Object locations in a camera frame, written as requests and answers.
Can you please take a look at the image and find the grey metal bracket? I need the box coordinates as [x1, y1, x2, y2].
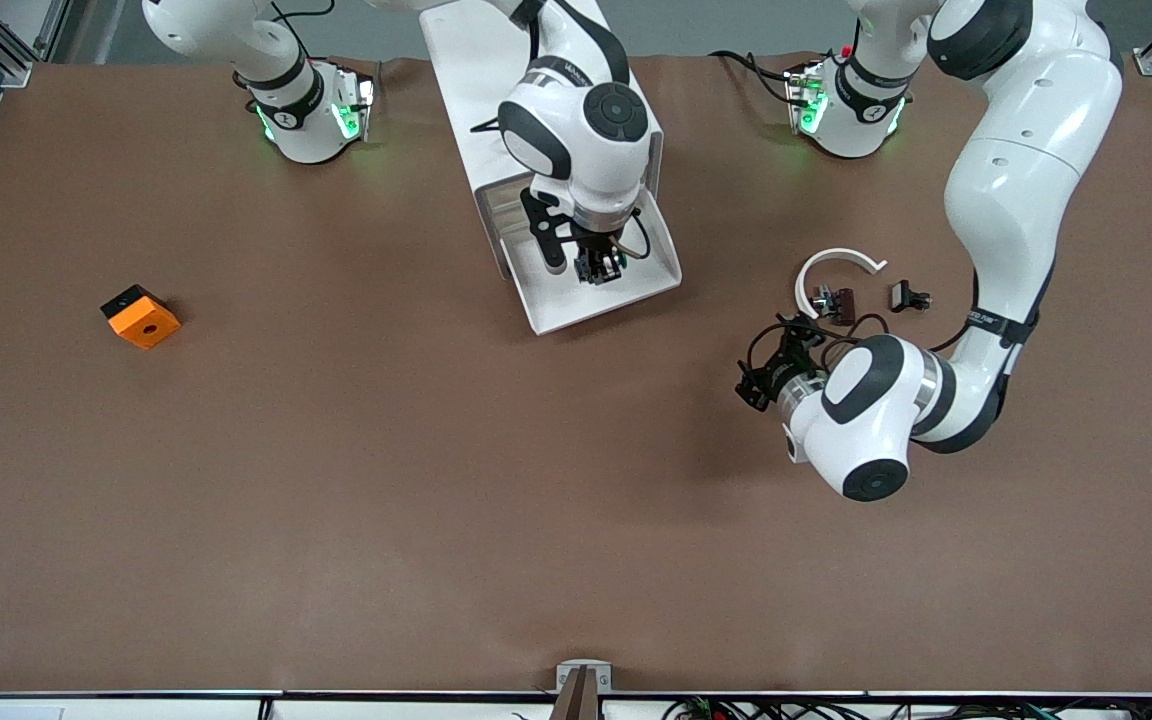
[555, 659, 614, 694]

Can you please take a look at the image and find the brown table cover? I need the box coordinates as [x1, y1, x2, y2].
[0, 52, 1152, 696]

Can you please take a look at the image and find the white table edge rail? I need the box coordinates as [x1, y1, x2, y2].
[0, 690, 1152, 720]

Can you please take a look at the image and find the small brown part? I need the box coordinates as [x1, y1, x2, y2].
[811, 286, 858, 328]

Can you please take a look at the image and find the black cable bundle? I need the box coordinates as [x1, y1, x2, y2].
[661, 697, 1152, 720]

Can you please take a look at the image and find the orange block with hole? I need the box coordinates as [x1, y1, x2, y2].
[100, 284, 183, 351]

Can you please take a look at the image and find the black arm base cable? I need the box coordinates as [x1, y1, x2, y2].
[709, 48, 802, 106]
[271, 0, 339, 66]

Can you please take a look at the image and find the white curved ring piece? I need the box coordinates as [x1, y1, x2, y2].
[795, 247, 888, 330]

